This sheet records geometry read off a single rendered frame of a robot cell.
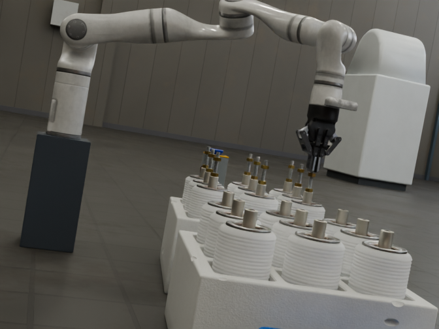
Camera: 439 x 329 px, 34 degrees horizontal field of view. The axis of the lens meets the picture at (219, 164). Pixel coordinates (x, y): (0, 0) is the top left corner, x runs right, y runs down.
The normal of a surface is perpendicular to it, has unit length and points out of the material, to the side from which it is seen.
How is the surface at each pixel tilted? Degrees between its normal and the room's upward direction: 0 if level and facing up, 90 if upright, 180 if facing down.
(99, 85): 90
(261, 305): 90
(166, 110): 90
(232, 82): 90
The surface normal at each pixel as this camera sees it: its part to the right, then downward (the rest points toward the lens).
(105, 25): 0.07, -0.06
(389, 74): 0.36, -0.05
